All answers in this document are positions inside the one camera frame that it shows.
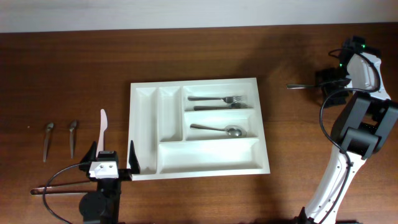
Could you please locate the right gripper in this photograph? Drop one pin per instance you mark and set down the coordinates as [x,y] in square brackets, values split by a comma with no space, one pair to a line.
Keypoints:
[324,73]

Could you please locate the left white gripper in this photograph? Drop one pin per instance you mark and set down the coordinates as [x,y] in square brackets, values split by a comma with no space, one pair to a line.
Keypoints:
[126,173]

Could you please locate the steel tablespoon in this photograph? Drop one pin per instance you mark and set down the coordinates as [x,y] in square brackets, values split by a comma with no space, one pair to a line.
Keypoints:
[233,131]
[300,86]

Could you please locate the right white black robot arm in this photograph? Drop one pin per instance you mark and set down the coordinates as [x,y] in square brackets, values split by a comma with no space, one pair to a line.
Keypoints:
[360,130]

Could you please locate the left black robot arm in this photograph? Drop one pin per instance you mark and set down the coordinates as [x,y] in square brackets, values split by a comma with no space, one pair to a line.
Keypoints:
[102,205]

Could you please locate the pink plastic knife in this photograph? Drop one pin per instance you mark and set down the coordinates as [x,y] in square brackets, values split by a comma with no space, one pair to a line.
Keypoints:
[103,128]

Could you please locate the steel tongs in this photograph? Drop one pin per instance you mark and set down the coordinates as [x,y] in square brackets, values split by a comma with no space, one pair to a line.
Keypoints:
[74,188]

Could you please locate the right small steel teaspoon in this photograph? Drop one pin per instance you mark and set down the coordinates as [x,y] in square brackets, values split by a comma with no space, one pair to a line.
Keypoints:
[72,128]

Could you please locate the small steel teaspoon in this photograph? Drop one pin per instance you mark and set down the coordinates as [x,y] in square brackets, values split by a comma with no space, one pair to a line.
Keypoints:
[48,130]
[72,128]

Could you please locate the left small steel teaspoon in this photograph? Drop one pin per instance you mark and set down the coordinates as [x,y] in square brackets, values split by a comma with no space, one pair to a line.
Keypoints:
[48,130]

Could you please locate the white plastic cutlery tray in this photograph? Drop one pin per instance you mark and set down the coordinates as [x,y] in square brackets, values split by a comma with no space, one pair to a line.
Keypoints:
[159,124]

